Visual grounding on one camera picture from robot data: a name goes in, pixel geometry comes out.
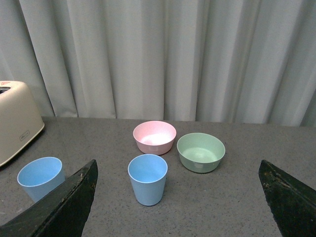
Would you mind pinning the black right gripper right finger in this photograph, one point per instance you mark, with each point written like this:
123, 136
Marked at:
292, 203

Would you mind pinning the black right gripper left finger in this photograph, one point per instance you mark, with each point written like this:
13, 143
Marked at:
61, 213

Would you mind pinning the blue plastic cup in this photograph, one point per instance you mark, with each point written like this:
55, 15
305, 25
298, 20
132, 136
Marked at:
148, 176
41, 176

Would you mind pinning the cream white toaster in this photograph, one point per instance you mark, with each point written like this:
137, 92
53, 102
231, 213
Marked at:
20, 119

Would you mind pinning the green plastic bowl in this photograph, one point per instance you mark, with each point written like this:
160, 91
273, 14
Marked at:
200, 152

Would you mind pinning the pink plastic bowl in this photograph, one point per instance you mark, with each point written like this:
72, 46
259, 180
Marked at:
154, 137

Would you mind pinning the grey curtain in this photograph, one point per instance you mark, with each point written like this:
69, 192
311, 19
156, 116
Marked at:
248, 61

